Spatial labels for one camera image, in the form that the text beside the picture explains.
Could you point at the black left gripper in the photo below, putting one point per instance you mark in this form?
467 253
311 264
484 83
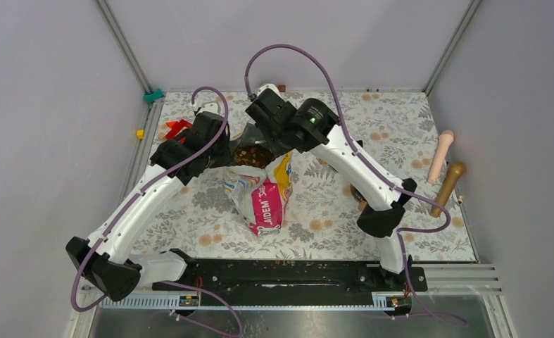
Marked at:
225 159

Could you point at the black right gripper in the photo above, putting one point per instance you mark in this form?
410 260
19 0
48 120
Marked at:
277 148

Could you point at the pet food bag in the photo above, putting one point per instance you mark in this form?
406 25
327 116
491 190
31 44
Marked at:
257 181

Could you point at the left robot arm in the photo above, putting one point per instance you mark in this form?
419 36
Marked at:
105 258

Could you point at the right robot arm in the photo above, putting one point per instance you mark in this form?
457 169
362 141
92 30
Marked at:
313 127

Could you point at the red toy block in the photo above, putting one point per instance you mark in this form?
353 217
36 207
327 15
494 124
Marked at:
175 127

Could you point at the teal clip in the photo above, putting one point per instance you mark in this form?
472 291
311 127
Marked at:
153 96

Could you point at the pink microphone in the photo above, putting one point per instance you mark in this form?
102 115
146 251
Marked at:
446 138

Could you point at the gold microphone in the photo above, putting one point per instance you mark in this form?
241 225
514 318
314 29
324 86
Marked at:
454 173

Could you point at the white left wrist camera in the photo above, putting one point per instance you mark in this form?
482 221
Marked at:
211 107

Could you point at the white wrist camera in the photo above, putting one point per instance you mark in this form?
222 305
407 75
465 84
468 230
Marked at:
211 107
268 87

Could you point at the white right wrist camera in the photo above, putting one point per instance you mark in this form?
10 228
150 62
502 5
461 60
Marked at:
268 87

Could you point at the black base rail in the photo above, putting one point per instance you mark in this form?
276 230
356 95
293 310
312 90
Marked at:
298 283

